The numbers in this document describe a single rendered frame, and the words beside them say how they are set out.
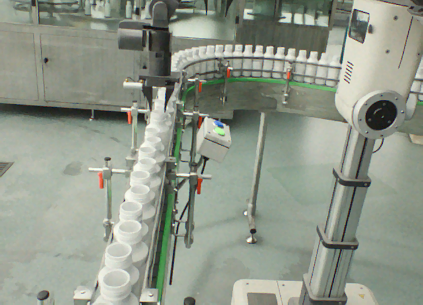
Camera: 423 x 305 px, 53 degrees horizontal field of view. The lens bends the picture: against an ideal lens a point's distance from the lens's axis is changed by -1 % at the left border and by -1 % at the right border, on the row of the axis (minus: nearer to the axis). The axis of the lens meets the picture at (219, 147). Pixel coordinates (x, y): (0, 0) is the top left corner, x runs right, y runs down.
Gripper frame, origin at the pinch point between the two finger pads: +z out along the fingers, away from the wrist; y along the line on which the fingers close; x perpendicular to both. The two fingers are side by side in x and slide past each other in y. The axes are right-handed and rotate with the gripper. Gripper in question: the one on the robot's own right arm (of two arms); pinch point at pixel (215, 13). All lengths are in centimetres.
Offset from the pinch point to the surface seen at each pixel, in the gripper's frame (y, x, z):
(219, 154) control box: -3, 40, 34
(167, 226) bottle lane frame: 10, 67, 40
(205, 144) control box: 1, 40, 31
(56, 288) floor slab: 66, -20, 141
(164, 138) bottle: 13, 47, 27
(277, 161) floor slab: -76, -186, 139
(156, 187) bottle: 13, 70, 29
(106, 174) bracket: 25, 58, 33
